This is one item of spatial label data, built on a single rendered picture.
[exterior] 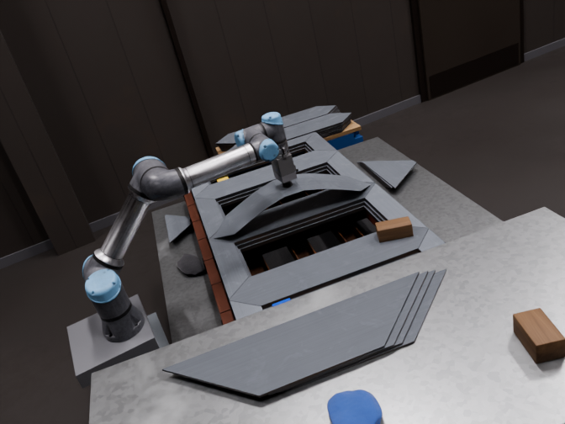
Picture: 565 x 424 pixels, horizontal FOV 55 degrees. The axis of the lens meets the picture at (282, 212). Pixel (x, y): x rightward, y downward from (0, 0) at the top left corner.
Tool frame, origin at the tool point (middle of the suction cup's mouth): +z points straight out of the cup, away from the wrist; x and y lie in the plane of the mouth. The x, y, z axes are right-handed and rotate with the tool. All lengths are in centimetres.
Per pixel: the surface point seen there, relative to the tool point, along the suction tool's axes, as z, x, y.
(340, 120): 11, -67, 76
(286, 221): 10.8, 6.2, -5.7
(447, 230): 21, -44, -42
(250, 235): 10.9, 21.4, -4.4
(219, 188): 11, 17, 48
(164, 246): 29, 51, 49
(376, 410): -11, 36, -122
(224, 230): 8.7, 29.5, 4.0
